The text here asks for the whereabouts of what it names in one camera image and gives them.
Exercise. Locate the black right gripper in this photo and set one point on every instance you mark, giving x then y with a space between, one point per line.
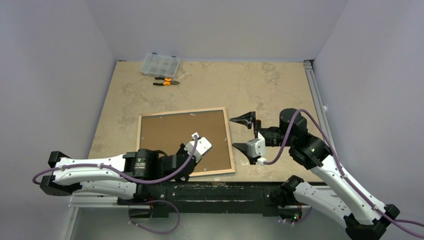
257 131

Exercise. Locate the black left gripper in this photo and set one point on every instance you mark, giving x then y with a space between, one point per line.
181 150

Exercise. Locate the brown cardboard backing board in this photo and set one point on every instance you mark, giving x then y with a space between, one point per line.
172 129

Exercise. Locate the blue wooden picture frame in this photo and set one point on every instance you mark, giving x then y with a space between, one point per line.
228 139

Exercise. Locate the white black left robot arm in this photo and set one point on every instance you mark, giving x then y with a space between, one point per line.
121 176

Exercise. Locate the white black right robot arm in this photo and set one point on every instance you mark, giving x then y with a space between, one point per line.
361 215

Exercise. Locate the orange black pliers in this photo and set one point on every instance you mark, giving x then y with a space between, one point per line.
165 81

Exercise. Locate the clear plastic organizer box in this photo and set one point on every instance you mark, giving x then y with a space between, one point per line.
156 65

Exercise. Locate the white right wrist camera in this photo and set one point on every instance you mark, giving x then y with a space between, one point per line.
256 149

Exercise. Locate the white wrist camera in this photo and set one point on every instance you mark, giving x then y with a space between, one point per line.
199 146
256 149

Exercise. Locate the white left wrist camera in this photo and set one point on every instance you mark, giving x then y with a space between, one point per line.
199 146

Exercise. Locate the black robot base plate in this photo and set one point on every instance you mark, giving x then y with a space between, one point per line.
215 198

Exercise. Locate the aluminium front rail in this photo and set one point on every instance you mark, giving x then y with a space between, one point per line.
99 202

